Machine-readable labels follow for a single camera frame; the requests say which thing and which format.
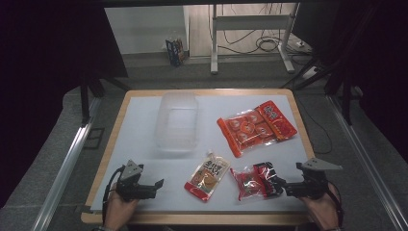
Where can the person's left hand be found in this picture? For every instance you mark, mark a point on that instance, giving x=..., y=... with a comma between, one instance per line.
x=118, y=211

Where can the clear plastic container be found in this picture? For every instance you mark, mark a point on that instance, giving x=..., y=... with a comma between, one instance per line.
x=177, y=122

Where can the person's right hand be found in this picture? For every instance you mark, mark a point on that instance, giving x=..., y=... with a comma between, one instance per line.
x=324, y=211

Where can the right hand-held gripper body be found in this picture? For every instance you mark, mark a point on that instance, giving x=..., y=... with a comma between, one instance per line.
x=314, y=186

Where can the large red snack bag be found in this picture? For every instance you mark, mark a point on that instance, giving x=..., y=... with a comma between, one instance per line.
x=253, y=128

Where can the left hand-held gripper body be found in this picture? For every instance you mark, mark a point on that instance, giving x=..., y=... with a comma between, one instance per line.
x=130, y=187

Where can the black tripod stand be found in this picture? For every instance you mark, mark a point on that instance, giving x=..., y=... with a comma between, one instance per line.
x=345, y=96
x=85, y=99

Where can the white power strip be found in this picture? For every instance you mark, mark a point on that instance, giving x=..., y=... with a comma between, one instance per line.
x=310, y=72

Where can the white metal desk frame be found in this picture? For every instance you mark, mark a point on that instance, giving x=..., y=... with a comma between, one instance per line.
x=250, y=22

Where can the white table mat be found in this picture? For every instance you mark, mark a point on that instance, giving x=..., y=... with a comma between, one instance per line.
x=141, y=134

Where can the spouted pouch with red base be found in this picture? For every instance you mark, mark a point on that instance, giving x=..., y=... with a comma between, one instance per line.
x=207, y=178

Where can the blue carton box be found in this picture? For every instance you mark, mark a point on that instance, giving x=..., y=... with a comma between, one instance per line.
x=174, y=51

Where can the small red black snack packet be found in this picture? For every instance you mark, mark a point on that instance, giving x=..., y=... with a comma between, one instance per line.
x=253, y=183

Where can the aluminium rail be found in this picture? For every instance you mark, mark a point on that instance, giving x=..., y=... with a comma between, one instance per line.
x=362, y=150
x=64, y=170

